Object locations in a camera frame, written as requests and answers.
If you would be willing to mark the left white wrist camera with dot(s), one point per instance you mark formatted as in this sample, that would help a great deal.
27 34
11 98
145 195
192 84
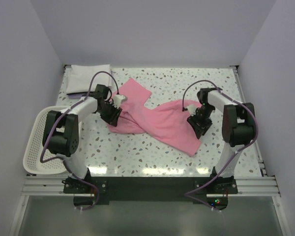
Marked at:
118 99

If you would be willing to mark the folded purple t shirt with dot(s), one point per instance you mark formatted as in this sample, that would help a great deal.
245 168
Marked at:
75 96

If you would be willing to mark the white perforated plastic basket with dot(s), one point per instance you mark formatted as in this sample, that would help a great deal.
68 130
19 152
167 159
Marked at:
54 142

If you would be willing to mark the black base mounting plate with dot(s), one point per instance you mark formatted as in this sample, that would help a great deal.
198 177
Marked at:
103 190

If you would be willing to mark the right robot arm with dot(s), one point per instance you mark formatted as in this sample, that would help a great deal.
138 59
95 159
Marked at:
239 126

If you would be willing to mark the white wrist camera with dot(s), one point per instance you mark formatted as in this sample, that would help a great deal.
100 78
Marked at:
192 109
118 99

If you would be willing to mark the pink t shirt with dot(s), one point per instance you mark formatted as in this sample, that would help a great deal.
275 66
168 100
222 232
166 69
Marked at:
166 123

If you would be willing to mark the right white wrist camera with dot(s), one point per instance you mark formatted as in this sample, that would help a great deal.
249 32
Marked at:
192 109

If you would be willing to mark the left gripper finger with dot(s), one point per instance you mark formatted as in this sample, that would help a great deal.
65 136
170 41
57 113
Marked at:
109 118
116 116

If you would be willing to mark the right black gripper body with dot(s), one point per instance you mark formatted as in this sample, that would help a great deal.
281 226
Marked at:
199 122

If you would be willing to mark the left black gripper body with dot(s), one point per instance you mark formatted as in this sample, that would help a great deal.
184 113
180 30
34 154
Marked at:
110 113

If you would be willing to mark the folded white t shirt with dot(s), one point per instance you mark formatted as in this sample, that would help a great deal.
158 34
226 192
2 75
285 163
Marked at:
79 77

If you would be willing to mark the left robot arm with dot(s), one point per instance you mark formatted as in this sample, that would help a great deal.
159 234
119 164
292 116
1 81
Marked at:
85 107

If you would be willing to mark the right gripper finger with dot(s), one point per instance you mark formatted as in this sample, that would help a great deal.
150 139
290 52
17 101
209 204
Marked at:
197 128
205 127

